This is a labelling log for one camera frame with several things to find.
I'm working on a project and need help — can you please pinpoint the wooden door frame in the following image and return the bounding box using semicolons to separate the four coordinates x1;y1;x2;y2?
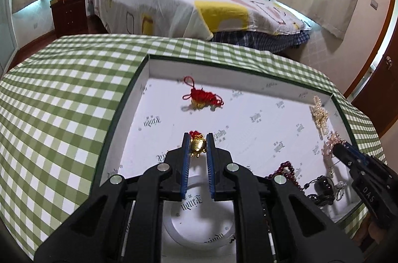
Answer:
344;0;398;99

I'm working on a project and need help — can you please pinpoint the brown wooden door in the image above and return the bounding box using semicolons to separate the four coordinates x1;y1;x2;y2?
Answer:
351;55;398;139

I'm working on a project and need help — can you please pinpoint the dark wooden nightstand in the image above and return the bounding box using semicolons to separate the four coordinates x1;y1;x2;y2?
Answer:
50;0;89;38

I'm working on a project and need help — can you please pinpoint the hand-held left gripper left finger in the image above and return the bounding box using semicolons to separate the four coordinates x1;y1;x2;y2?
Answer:
33;132;191;263

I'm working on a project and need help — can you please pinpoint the dark red bead bracelet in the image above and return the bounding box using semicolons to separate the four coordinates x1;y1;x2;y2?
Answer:
265;161;303;190

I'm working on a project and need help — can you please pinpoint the pink pearl cluster brooch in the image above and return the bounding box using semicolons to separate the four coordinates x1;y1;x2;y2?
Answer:
322;132;343;159

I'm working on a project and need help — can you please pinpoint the blue plaid bed sheet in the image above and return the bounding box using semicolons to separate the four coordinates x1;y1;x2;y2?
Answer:
211;28;311;52

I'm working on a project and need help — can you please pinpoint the white shallow box tray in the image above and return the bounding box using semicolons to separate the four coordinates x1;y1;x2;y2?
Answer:
92;54;370;263

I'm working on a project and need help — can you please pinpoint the glass wardrobe door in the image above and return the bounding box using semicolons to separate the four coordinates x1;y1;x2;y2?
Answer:
0;0;19;74

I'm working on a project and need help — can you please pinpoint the gold pearl brooch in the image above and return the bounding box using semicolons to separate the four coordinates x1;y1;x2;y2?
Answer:
310;95;330;141

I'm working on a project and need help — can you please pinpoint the green checkered tablecloth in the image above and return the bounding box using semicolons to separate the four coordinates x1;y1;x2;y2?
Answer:
0;35;386;263

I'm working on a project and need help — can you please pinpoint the red knot gold charm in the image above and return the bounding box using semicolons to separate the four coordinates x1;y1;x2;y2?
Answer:
181;76;225;112
189;131;207;158

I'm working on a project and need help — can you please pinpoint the silver ring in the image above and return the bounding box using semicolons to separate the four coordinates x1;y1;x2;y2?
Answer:
334;181;346;201

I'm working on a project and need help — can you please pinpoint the black beaded ornament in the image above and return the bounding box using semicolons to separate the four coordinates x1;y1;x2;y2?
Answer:
308;194;335;207

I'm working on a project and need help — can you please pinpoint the black pendant necklace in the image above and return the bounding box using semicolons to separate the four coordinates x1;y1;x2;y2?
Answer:
303;176;335;195

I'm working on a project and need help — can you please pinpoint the patterned white bedspread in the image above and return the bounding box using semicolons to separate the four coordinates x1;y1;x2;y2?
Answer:
92;0;311;41

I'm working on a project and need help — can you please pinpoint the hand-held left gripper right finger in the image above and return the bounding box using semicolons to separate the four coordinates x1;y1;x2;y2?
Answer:
206;132;366;263

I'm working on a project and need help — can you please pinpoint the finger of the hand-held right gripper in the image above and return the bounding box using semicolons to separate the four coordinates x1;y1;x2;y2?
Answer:
333;144;366;176
342;142;388;172

